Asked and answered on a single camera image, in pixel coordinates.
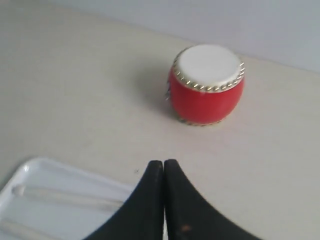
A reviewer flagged white plastic tray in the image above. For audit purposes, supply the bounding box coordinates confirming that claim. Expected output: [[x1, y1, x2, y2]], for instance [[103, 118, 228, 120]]
[[0, 157, 133, 240]]

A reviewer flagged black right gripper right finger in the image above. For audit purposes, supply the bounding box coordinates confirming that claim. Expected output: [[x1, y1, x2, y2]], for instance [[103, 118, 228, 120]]
[[163, 159, 259, 240]]

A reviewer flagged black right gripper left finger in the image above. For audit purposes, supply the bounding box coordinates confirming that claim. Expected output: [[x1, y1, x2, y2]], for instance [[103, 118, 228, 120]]
[[86, 160, 164, 240]]

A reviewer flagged wooden drumstick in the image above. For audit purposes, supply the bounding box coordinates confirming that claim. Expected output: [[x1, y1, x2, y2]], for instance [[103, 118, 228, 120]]
[[12, 184, 123, 205], [0, 218, 101, 240]]

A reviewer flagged small red drum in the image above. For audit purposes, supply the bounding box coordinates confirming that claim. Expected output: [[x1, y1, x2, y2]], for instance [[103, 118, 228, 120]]
[[166, 44, 245, 126]]

